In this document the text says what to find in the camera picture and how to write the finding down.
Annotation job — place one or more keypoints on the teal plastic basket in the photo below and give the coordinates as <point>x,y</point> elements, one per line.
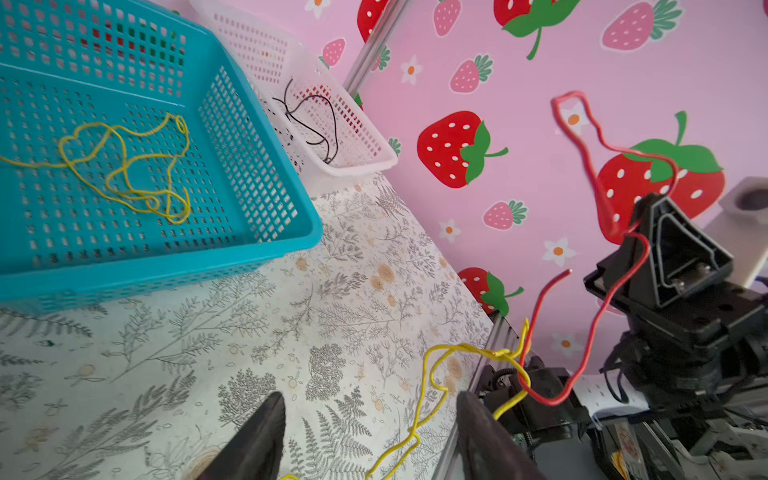
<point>134,157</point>

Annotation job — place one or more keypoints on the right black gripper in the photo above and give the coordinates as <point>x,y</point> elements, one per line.
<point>683,351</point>

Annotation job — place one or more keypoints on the right white plastic basket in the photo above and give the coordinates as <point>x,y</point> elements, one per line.
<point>328,138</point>

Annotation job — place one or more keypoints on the right corner aluminium post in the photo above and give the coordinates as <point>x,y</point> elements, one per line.
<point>376,21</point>

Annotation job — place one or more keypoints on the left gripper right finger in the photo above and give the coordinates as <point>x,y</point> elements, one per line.
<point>485,447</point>

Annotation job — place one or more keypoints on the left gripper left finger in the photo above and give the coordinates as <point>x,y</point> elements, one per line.
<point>255,452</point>

